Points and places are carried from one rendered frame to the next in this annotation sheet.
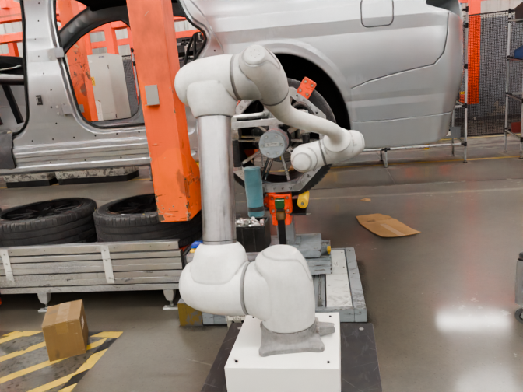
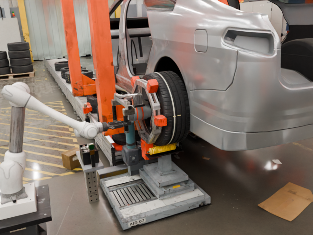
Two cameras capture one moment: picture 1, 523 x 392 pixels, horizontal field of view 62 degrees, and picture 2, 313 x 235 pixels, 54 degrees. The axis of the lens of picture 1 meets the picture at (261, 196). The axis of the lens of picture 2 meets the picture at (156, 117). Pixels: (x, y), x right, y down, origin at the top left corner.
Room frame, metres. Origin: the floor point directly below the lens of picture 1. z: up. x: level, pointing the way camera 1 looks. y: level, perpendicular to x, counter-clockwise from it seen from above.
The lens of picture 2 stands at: (1.04, -2.37, 1.62)
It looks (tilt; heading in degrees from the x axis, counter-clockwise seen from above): 18 degrees down; 59
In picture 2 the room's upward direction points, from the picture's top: 3 degrees counter-clockwise
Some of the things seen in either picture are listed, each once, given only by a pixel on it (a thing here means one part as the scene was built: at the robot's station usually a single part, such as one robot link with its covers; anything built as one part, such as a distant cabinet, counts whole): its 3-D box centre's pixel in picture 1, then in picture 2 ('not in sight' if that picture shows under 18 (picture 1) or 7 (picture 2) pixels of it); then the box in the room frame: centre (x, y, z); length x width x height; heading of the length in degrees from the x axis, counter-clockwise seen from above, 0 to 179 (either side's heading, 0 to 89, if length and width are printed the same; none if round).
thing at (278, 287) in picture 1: (281, 284); (10, 175); (1.16, -0.03, 0.56); 0.18 x 0.16 x 0.22; 73
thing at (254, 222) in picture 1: (245, 232); (88, 153); (1.82, 0.08, 0.51); 0.20 x 0.14 x 0.13; 80
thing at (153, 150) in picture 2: (303, 197); (162, 148); (2.39, -0.23, 0.51); 0.29 x 0.06 x 0.06; 171
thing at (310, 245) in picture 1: (286, 226); (164, 161); (2.48, -0.13, 0.32); 0.40 x 0.30 x 0.28; 81
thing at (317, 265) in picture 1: (289, 257); (165, 178); (2.48, -0.13, 0.13); 0.50 x 0.36 x 0.10; 81
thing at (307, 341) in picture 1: (296, 327); (13, 193); (1.15, -0.07, 0.42); 0.22 x 0.18 x 0.06; 88
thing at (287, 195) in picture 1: (282, 206); (151, 148); (2.35, -0.11, 0.48); 0.16 x 0.12 x 0.17; 171
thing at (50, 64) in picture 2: not in sight; (65, 71); (3.66, 7.21, 0.20); 6.82 x 0.86 x 0.39; 81
